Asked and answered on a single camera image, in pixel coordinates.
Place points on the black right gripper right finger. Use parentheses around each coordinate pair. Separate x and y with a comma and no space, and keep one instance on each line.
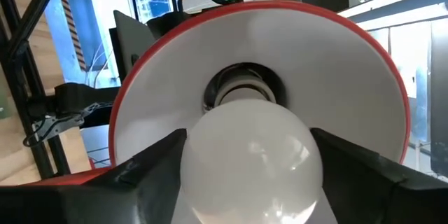
(378,196)

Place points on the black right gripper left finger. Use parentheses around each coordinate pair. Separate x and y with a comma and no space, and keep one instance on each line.
(105,199)

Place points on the white round lightbulb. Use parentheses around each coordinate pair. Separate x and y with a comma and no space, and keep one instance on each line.
(252,161)

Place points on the red desk lamp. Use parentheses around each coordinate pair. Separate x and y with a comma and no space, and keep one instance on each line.
(315,59)

